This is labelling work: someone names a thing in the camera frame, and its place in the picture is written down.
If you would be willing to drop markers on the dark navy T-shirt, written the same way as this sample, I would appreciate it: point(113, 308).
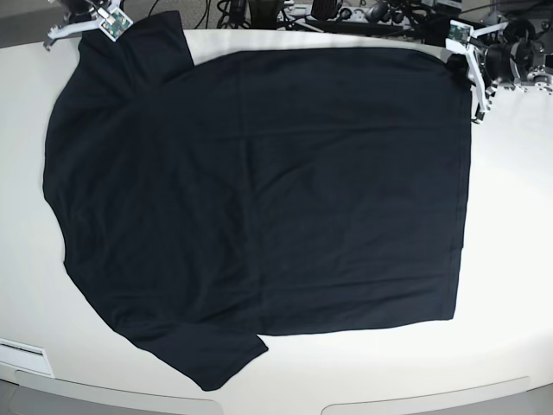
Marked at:
point(265, 192)

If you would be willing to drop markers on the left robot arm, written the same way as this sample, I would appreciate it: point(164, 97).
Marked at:
point(506, 54)

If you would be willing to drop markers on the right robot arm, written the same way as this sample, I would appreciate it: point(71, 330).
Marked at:
point(86, 7)

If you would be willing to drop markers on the white power strip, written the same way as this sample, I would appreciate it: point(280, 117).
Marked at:
point(379, 13)

